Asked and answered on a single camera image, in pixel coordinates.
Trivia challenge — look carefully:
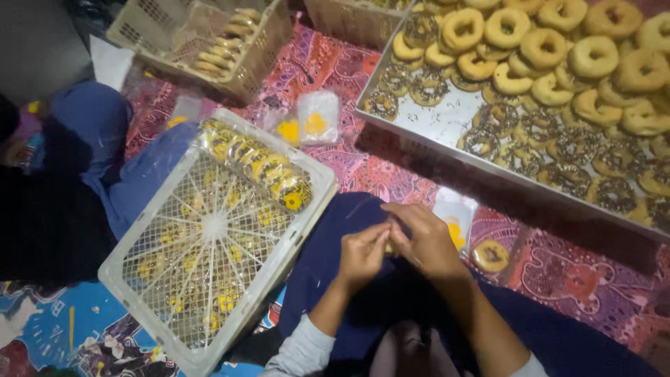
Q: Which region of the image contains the pink patterned cloth mat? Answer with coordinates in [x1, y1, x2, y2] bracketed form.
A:
[122, 15, 670, 358]

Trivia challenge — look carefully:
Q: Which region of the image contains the person's dark blue skirt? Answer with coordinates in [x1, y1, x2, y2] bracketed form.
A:
[276, 192, 661, 377]

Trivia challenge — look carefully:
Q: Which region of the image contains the row of wrapped sprinkled doughnuts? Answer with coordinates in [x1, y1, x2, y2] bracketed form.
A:
[198, 119, 314, 213]

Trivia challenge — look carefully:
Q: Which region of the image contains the clear bag with yellow label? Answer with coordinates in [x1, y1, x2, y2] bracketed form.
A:
[165, 94, 204, 131]
[261, 109, 302, 148]

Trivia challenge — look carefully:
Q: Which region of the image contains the row of plain wrapped doughnuts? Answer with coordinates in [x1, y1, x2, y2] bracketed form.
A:
[193, 7, 262, 80]

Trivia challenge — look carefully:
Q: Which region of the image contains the chocolate-topped doughnut in plastic bag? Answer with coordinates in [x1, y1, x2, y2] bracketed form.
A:
[470, 230, 530, 287]

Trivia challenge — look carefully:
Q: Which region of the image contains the white paper sheet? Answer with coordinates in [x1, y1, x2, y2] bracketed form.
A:
[88, 34, 136, 94]

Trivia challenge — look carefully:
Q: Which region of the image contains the beige plastic basket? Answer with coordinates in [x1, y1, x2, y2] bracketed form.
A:
[302, 0, 420, 51]
[106, 0, 294, 106]

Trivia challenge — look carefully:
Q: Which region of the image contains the person's left hand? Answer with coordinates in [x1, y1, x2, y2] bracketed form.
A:
[337, 222, 394, 297]

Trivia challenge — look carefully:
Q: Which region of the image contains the large metal tray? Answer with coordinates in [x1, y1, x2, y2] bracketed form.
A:
[354, 0, 670, 245]

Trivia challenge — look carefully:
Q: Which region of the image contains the white plastic mesh crate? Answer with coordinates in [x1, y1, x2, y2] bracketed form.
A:
[98, 108, 340, 377]

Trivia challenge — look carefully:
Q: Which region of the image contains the stack of clear yellow-label bags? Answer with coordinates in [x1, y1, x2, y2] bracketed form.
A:
[297, 90, 340, 147]

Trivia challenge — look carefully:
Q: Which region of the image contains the pile of clear yellow-label bags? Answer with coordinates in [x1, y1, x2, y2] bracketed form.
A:
[432, 186, 480, 253]

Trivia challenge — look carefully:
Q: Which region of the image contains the layer of wrapped doughnuts under mesh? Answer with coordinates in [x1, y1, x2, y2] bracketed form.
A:
[131, 168, 275, 338]

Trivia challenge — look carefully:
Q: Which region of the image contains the person's right hand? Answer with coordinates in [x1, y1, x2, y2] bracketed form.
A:
[380, 202, 472, 282]

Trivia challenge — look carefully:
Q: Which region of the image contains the blue patterned mat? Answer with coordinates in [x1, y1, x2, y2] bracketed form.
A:
[0, 280, 288, 377]

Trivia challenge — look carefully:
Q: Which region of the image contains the pile of plain doughnuts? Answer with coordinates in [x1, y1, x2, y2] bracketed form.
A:
[392, 0, 670, 138]

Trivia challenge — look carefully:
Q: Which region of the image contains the group of chocolate sprinkled doughnuts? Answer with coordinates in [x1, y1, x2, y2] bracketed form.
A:
[363, 13, 670, 232]

